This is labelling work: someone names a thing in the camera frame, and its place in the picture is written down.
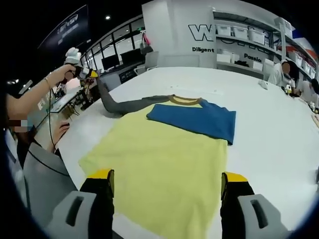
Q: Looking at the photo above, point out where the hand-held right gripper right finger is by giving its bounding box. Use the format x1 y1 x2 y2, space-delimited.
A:
220 171 290 239

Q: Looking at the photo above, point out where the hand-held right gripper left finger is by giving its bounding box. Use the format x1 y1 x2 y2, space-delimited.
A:
46 168 115 239

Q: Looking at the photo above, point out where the yellow blue grey garment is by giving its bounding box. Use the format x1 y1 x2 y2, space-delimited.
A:
78 74 237 236

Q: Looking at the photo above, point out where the person's left hand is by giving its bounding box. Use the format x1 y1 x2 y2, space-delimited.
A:
61 63 78 82

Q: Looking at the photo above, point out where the black computer monitor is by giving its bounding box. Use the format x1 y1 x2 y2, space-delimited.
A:
101 54 121 71
120 48 146 67

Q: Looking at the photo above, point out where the dark hanging banner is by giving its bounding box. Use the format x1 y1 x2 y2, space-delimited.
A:
37 4 90 50

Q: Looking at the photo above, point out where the hanging grey bag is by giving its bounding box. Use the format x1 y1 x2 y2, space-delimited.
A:
139 32 154 55

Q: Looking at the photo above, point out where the grey office chair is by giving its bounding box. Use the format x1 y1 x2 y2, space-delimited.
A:
134 51 160 75

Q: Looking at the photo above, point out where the shelf with white bins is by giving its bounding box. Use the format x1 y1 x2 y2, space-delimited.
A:
216 23 317 78

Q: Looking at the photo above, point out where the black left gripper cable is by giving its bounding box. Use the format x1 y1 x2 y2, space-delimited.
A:
48 86 57 150

